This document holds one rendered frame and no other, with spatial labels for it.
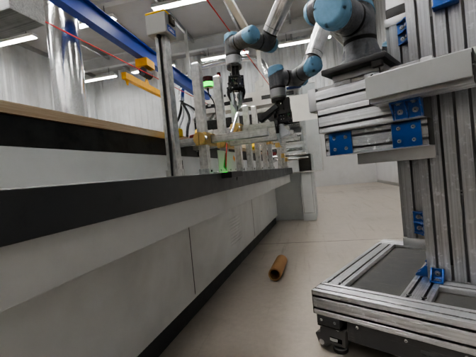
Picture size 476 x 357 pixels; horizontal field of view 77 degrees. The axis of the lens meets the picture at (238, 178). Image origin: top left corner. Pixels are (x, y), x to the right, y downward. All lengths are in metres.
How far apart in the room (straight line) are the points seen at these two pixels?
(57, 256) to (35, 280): 0.05
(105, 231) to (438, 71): 0.93
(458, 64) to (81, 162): 1.05
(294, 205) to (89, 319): 3.39
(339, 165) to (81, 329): 9.77
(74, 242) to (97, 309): 0.41
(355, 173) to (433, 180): 9.15
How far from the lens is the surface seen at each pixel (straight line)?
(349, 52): 1.24
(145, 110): 11.97
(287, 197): 4.12
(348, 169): 10.40
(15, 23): 0.33
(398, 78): 1.03
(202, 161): 1.23
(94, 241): 0.71
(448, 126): 1.31
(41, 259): 0.62
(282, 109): 1.46
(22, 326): 0.88
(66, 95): 5.55
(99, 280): 1.03
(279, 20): 1.56
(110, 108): 12.78
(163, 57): 1.06
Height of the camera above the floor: 0.69
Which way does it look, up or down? 1 degrees down
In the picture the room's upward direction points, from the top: 5 degrees counter-clockwise
